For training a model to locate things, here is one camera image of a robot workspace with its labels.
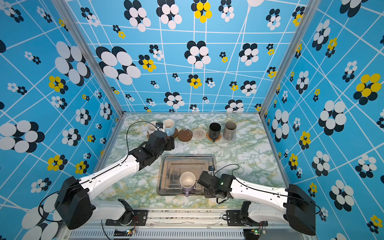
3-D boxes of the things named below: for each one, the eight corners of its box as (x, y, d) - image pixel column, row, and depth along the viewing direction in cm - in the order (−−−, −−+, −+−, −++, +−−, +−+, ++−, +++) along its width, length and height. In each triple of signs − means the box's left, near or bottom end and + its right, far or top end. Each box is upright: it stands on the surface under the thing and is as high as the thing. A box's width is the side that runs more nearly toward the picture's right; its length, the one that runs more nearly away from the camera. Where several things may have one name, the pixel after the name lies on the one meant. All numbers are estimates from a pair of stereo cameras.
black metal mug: (213, 144, 104) (214, 135, 96) (207, 133, 110) (208, 124, 102) (223, 141, 106) (225, 132, 97) (216, 130, 112) (218, 121, 104)
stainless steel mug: (219, 138, 107) (221, 128, 98) (226, 129, 112) (228, 119, 103) (228, 143, 104) (231, 134, 95) (235, 134, 109) (238, 124, 100)
